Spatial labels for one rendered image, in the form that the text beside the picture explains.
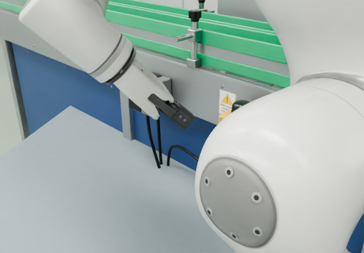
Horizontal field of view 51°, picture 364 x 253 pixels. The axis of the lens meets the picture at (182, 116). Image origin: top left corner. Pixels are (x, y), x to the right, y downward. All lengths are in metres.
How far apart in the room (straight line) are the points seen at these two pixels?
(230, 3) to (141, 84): 0.63
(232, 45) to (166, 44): 0.21
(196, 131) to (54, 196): 0.39
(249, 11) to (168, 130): 0.41
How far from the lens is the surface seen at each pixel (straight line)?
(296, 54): 0.37
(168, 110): 0.63
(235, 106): 0.77
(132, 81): 0.60
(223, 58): 0.86
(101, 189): 0.99
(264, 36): 0.87
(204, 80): 0.88
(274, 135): 0.25
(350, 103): 0.31
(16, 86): 1.90
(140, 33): 1.04
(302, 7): 0.31
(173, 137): 1.05
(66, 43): 0.59
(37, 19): 0.58
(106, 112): 1.29
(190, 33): 0.87
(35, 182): 1.07
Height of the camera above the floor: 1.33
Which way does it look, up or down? 26 degrees down
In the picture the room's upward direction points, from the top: straight up
